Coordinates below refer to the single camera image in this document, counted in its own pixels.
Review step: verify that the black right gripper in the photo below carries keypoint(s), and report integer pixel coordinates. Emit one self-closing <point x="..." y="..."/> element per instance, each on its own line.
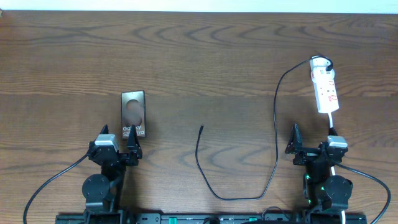
<point x="295" y="144"/>

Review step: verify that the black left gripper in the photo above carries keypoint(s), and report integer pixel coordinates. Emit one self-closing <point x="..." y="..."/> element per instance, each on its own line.
<point x="134" y="155"/>

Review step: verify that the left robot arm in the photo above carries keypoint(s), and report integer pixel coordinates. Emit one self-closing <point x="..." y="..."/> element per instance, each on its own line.
<point x="102" y="191"/>

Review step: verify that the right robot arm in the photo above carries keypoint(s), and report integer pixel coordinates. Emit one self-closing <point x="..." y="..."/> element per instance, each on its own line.
<point x="327" y="193"/>

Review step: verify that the white USB charger plug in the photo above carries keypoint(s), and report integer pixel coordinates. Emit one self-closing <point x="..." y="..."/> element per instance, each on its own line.
<point x="321" y="61"/>

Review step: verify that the white power strip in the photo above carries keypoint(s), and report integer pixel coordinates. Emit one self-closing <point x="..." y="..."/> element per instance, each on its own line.
<point x="325" y="90"/>

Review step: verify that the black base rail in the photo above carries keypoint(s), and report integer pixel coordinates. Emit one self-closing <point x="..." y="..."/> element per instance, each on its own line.
<point x="156" y="218"/>

